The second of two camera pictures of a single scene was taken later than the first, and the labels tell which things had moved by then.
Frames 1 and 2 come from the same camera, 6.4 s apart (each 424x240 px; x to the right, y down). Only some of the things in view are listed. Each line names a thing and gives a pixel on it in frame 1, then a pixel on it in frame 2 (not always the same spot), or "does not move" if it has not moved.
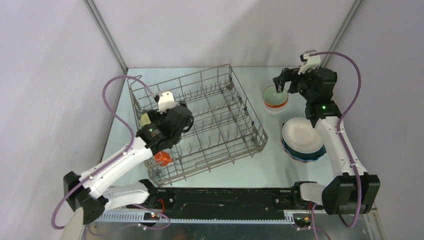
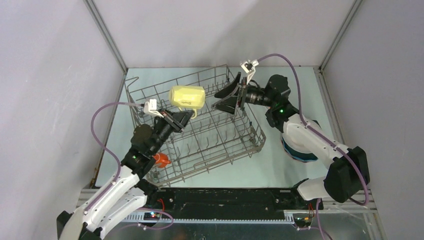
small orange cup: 162,158 does not move
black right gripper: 287,74 to 228,104
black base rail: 190,204 does not move
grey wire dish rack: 223,128 does not move
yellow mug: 144,119 to 192,97
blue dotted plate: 305,157 does not move
